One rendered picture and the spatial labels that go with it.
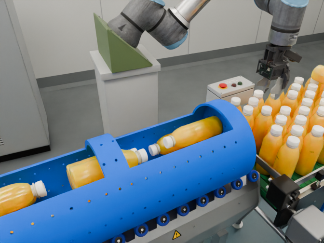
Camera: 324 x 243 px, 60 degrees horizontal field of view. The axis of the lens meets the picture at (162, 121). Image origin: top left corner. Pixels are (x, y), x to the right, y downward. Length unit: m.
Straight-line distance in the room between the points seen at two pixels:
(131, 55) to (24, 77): 1.12
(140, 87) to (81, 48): 2.17
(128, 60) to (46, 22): 2.18
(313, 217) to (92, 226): 0.79
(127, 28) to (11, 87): 1.19
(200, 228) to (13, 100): 1.81
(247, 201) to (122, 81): 0.84
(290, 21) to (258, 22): 3.63
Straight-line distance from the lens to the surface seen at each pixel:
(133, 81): 1.51
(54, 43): 3.59
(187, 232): 1.02
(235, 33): 4.43
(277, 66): 1.04
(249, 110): 1.16
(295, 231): 1.19
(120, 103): 1.55
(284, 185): 1.04
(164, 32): 1.53
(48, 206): 0.71
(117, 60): 1.41
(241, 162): 0.90
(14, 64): 2.31
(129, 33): 1.48
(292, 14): 0.99
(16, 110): 2.48
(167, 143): 0.92
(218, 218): 1.08
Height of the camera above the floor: 1.73
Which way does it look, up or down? 36 degrees down
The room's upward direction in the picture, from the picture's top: straight up
